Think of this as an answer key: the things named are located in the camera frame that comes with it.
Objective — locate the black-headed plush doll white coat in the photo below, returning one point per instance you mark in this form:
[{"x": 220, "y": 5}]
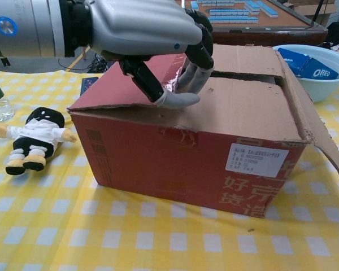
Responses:
[{"x": 39, "y": 132}]

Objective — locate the dark blue rectangular case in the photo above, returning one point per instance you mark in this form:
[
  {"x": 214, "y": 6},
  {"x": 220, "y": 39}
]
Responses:
[{"x": 89, "y": 84}]

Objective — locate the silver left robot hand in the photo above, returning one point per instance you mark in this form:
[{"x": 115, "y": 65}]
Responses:
[{"x": 147, "y": 25}]

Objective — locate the black table leg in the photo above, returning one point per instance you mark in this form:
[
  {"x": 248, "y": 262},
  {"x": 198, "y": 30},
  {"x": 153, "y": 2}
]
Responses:
[{"x": 5, "y": 62}]

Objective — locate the blue mahjong tile row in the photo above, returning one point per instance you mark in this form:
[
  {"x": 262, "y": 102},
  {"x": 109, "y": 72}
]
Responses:
[
  {"x": 264, "y": 8},
  {"x": 228, "y": 12},
  {"x": 194, "y": 4},
  {"x": 231, "y": 19},
  {"x": 220, "y": 2}
]

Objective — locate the wooden pole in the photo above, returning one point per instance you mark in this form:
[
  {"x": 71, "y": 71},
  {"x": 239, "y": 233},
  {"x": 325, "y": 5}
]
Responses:
[{"x": 84, "y": 53}]

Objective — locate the blue Oreo packet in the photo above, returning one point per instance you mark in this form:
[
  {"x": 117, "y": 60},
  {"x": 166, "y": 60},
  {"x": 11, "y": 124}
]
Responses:
[{"x": 322, "y": 72}]

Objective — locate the yellow white checkered tablecloth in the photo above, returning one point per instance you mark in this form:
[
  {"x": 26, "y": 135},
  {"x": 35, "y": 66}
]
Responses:
[{"x": 101, "y": 240}]

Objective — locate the red cardboard shipping box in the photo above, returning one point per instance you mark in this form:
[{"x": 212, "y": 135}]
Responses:
[{"x": 158, "y": 158}]

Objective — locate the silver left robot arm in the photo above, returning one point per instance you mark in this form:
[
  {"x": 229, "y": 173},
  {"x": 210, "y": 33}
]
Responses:
[{"x": 31, "y": 28}]

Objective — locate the brown mahjong table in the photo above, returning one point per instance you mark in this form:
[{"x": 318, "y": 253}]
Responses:
[{"x": 271, "y": 34}]

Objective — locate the light blue plastic basin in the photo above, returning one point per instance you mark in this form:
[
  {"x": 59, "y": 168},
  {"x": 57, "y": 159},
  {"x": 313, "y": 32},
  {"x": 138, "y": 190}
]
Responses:
[{"x": 319, "y": 90}]

